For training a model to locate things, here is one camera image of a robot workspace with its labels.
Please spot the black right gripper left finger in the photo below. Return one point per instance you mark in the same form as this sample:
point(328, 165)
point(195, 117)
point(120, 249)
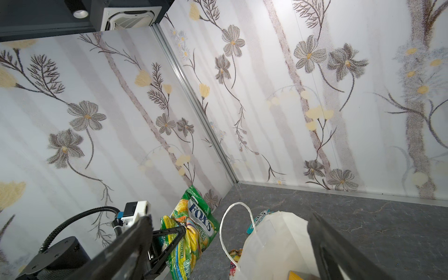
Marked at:
point(125, 259)

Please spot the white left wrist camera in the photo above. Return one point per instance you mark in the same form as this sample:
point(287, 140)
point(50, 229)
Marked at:
point(133, 212)

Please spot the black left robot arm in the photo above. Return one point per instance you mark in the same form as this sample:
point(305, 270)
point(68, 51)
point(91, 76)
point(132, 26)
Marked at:
point(58, 262)

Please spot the teal mint candy bag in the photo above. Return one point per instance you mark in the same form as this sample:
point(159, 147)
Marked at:
point(257, 220)

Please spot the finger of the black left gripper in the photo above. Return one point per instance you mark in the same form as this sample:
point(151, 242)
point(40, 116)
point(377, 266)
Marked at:
point(163, 244)

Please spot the orange fruits candy bag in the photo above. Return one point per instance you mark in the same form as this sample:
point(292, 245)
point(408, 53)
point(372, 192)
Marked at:
point(235, 255)

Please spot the white patterned paper bag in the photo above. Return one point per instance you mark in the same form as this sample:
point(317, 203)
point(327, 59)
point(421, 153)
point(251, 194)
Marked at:
point(278, 246)

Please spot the white ceiling air conditioner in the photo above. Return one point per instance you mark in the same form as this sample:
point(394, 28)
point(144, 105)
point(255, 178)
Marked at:
point(106, 15)

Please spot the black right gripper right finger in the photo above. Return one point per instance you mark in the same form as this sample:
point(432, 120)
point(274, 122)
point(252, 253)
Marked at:
point(336, 257)

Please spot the green tea candy bag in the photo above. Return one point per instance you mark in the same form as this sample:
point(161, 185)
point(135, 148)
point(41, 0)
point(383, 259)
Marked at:
point(194, 215)

